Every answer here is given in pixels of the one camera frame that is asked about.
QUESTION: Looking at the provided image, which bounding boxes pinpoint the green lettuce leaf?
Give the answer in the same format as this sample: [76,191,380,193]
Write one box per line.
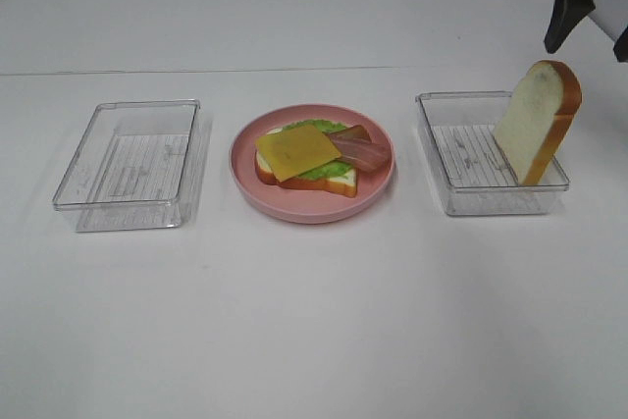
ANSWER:
[268,119,355,181]

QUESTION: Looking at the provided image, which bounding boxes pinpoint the bread slice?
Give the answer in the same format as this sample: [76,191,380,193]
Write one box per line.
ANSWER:
[493,60,582,185]
[255,152,358,197]

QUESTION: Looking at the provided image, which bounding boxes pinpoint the pink round plate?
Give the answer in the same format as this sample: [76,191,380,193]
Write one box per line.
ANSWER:
[230,104,395,224]

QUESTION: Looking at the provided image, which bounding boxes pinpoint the bacon strip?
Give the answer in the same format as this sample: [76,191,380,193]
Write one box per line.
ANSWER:
[330,136,392,173]
[326,125,372,142]

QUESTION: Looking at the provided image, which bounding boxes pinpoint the right clear plastic container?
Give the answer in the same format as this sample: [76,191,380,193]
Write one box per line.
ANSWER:
[415,91,569,217]

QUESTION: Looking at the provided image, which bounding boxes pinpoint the yellow cheese slice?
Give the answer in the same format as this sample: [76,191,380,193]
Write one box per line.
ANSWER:
[255,125,341,182]

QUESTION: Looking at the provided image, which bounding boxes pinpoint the left clear plastic container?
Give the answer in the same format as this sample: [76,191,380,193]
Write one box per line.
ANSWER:
[52,99,205,233]

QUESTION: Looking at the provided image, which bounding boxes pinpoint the clear plastic container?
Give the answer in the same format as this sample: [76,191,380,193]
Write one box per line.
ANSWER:
[415,91,569,217]
[52,99,205,233]

